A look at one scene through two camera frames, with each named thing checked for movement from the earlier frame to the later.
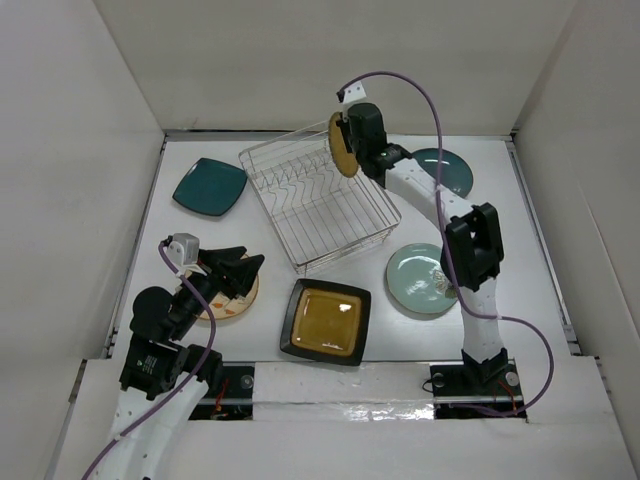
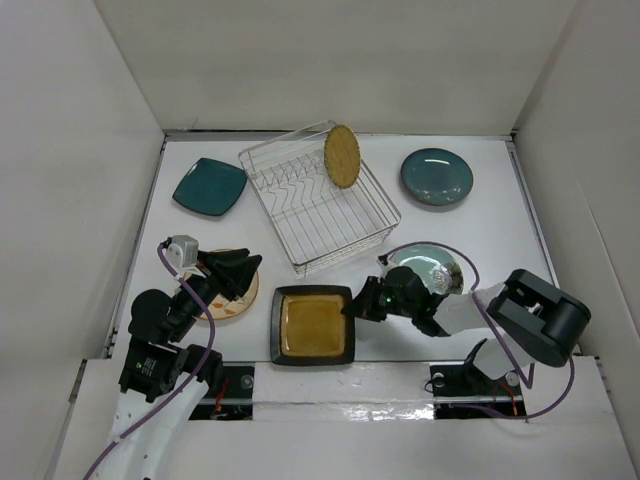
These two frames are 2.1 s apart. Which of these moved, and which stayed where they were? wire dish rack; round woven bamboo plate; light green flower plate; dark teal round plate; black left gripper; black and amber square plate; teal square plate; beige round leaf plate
Moved: round woven bamboo plate; black and amber square plate
Stayed: black left gripper; light green flower plate; teal square plate; wire dish rack; beige round leaf plate; dark teal round plate
